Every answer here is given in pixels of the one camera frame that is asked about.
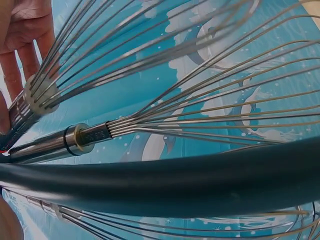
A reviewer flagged steel whisk with white collar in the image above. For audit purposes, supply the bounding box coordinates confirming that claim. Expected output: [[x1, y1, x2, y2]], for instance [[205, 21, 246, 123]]
[[0, 0, 268, 153]]

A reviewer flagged steel whisk with ringed handle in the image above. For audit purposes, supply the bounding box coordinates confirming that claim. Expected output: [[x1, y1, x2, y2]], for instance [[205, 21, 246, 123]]
[[8, 0, 320, 161]]

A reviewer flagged thick black round bar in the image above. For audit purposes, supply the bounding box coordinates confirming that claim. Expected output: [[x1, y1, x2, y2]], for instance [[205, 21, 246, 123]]
[[0, 138, 320, 218]]

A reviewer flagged person's right hand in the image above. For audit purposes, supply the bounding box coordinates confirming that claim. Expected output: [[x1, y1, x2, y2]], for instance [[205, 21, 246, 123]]
[[0, 0, 61, 135]]

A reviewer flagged person's left hand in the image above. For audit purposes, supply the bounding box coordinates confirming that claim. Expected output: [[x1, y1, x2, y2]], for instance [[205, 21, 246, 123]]
[[0, 199, 25, 240]]

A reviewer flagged steel wire whisk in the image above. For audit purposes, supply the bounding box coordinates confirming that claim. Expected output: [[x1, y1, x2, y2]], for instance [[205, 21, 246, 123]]
[[24, 194, 320, 240]]

